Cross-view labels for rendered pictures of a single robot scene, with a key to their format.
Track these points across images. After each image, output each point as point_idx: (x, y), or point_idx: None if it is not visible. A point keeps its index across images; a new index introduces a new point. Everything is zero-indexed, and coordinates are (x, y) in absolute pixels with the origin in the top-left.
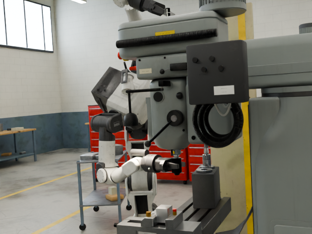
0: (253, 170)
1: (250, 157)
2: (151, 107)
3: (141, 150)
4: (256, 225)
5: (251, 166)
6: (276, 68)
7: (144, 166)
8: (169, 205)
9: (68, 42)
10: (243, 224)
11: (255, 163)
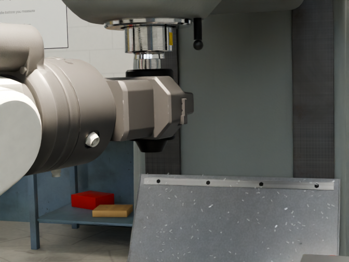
0: (345, 78)
1: (333, 47)
2: None
3: (11, 26)
4: (346, 223)
5: (343, 68)
6: None
7: (73, 129)
8: (317, 256)
9: None
10: (339, 231)
11: (346, 60)
